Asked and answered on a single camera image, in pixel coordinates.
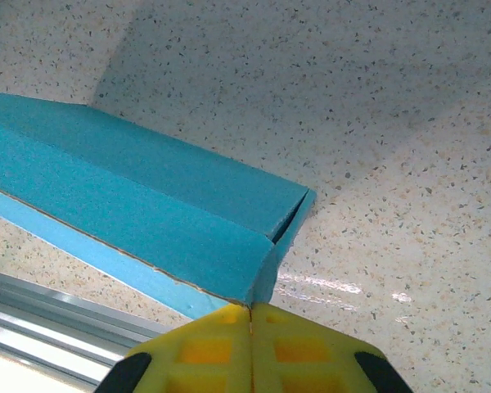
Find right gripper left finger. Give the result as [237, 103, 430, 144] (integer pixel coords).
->
[100, 305, 253, 393]

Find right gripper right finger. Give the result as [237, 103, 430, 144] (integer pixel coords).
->
[251, 301, 414, 393]

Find light blue cloth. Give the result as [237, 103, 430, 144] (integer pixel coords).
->
[0, 89, 318, 321]

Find aluminium frame rail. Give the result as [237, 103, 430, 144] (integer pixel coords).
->
[0, 268, 177, 393]

